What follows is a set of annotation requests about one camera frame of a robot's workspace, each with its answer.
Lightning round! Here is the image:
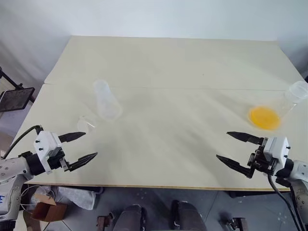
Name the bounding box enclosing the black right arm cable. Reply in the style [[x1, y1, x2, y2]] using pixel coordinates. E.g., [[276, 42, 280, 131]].
[[266, 173, 304, 231]]

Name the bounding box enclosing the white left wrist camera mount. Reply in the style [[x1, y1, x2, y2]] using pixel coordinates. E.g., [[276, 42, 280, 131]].
[[33, 131, 64, 175]]

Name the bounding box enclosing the dark rounded shape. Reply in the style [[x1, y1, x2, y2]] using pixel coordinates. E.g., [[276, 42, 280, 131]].
[[119, 204, 148, 231], [171, 200, 206, 231]]

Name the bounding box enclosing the rusty metal bracket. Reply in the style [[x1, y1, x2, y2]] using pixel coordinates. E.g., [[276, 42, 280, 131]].
[[96, 212, 114, 231], [224, 216, 249, 231]]

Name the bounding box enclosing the black tablet screen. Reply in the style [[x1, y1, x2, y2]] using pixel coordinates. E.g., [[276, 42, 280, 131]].
[[0, 87, 36, 113]]

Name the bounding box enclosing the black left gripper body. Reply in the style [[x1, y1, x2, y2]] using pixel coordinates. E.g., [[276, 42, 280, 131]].
[[47, 146, 73, 172]]

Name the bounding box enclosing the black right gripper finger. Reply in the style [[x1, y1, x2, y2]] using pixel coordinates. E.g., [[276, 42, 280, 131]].
[[216, 154, 256, 180], [226, 131, 265, 146]]

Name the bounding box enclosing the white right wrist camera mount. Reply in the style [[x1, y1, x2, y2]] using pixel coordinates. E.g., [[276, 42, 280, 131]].
[[263, 136, 291, 166]]

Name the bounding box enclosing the clear plastic bag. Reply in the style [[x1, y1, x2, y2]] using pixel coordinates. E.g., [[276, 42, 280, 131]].
[[51, 186, 97, 211]]

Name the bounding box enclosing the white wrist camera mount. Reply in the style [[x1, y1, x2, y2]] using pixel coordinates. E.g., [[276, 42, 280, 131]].
[[263, 136, 291, 166], [33, 131, 64, 175]]

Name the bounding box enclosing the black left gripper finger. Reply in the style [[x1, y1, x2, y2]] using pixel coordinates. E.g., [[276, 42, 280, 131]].
[[69, 152, 98, 172], [58, 131, 87, 143]]

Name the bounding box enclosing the small clear glass piece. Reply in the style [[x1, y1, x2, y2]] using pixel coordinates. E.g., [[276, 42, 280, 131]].
[[76, 115, 97, 133]]

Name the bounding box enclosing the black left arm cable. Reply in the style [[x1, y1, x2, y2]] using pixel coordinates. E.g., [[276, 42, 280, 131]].
[[1, 124, 44, 160]]

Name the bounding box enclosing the thin white cable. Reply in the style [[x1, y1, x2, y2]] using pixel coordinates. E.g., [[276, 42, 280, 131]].
[[20, 184, 53, 213]]

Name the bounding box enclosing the black table foot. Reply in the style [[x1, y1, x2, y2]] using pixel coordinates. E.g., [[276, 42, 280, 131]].
[[229, 191, 251, 199]]

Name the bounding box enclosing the brown cardboard box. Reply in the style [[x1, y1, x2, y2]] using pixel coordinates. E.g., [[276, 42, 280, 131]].
[[32, 201, 68, 222]]

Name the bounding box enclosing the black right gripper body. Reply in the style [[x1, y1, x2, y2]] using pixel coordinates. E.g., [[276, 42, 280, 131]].
[[248, 137, 278, 176]]

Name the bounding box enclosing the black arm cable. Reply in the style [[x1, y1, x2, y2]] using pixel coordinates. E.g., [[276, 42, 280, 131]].
[[266, 173, 304, 231], [1, 124, 44, 160]]

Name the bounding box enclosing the large clear conical flask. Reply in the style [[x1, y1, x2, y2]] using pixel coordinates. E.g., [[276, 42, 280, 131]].
[[247, 80, 308, 132]]

